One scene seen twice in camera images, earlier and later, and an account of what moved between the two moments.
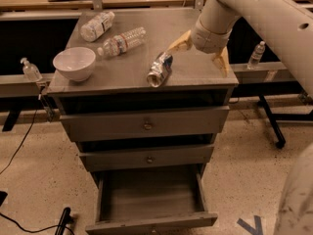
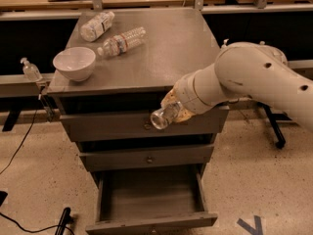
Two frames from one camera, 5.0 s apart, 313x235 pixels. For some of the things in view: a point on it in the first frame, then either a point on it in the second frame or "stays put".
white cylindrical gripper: x=208 y=39 → x=187 y=94
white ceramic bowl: x=75 y=64 stays put
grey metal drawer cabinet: x=145 y=117 stays put
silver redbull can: x=160 y=70 → x=161 y=117
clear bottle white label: x=100 y=23 stays put
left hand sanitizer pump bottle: x=30 y=70 stays put
